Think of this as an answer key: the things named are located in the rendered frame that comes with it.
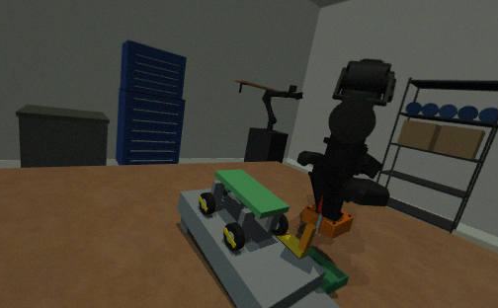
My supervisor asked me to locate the green trolley with black wheels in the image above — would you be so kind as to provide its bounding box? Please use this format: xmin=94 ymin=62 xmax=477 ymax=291
xmin=199 ymin=169 xmax=290 ymax=251

